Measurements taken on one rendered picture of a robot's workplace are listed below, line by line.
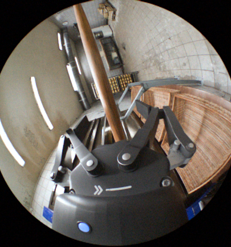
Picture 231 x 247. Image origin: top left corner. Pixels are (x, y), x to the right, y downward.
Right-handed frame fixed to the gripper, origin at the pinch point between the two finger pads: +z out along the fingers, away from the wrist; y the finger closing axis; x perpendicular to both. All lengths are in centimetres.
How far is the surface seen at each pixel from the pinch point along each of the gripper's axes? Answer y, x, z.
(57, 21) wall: -124, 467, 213
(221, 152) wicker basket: 60, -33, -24
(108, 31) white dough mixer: 97, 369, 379
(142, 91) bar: 22.6, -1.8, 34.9
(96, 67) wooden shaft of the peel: 0.2, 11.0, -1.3
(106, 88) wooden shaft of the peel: 0.8, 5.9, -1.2
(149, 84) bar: 29.4, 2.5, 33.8
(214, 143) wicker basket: 60, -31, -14
